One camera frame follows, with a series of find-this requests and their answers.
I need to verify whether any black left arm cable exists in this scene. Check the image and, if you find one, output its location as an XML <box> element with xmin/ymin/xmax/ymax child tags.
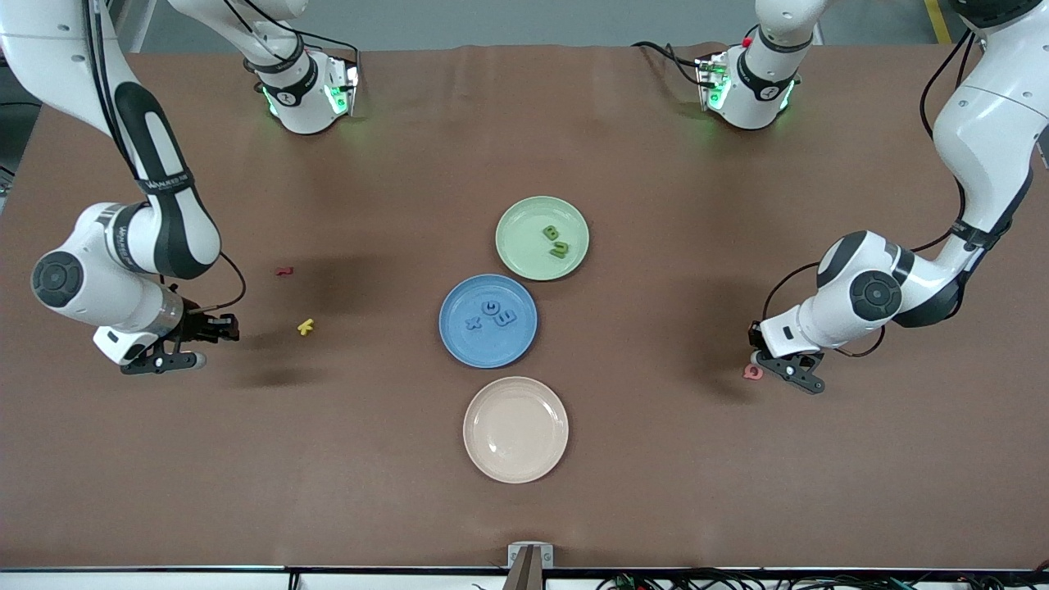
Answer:
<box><xmin>761</xmin><ymin>33</ymin><xmax>978</xmax><ymax>359</ymax></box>

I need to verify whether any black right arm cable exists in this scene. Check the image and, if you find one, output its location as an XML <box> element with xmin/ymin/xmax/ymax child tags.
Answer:
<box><xmin>82</xmin><ymin>0</ymin><xmax>247</xmax><ymax>314</ymax></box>

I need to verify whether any black arm base cable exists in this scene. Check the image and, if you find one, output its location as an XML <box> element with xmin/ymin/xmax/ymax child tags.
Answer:
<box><xmin>631</xmin><ymin>39</ymin><xmax>707</xmax><ymax>87</ymax></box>

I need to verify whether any blue plate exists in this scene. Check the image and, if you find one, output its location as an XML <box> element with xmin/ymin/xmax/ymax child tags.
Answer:
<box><xmin>438</xmin><ymin>274</ymin><xmax>539</xmax><ymax>370</ymax></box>

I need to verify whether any tangled cable bundle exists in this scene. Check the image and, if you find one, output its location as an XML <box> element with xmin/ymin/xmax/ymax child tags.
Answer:
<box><xmin>598</xmin><ymin>565</ymin><xmax>1049</xmax><ymax>590</ymax></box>

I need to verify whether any beige plate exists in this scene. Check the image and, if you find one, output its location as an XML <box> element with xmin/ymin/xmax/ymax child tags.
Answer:
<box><xmin>462</xmin><ymin>376</ymin><xmax>570</xmax><ymax>484</ymax></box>

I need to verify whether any brown table cover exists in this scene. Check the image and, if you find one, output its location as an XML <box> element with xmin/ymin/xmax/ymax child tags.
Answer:
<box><xmin>0</xmin><ymin>43</ymin><xmax>1049</xmax><ymax>570</ymax></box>

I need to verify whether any green plate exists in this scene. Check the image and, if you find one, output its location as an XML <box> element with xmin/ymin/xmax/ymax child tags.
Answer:
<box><xmin>495</xmin><ymin>195</ymin><xmax>591</xmax><ymax>282</ymax></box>

